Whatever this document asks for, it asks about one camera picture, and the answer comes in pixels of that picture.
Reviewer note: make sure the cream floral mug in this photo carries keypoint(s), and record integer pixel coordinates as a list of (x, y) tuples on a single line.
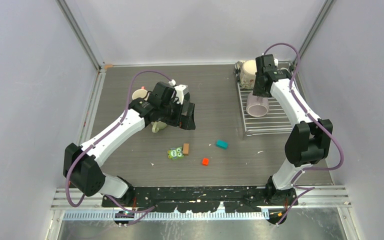
[(247, 75)]

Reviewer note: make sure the light green cream mug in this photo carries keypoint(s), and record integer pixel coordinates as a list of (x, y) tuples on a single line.
[(157, 126)]

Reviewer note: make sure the tan wooden block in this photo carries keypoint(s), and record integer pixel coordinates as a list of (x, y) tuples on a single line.
[(186, 149)]

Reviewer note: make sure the lilac pink mug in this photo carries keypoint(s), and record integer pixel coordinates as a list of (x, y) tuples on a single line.
[(257, 106)]

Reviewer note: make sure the green owl toy block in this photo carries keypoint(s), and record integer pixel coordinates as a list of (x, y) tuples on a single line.
[(175, 153)]

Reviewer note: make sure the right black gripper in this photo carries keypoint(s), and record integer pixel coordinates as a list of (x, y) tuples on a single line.
[(257, 91)]

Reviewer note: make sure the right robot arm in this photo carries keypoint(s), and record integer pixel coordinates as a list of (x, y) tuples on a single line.
[(308, 142)]

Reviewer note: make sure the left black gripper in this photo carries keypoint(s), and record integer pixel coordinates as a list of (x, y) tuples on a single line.
[(186, 122)]

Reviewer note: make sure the red cube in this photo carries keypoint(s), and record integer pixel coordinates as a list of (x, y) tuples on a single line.
[(205, 162)]

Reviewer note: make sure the white wire dish rack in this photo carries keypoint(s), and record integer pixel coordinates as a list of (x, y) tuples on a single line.
[(275, 121)]

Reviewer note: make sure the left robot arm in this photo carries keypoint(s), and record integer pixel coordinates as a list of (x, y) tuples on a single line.
[(82, 163)]

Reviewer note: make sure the teal block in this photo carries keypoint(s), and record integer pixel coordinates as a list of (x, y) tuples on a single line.
[(222, 144)]

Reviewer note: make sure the black base bar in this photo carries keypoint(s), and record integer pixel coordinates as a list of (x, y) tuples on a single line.
[(203, 199)]

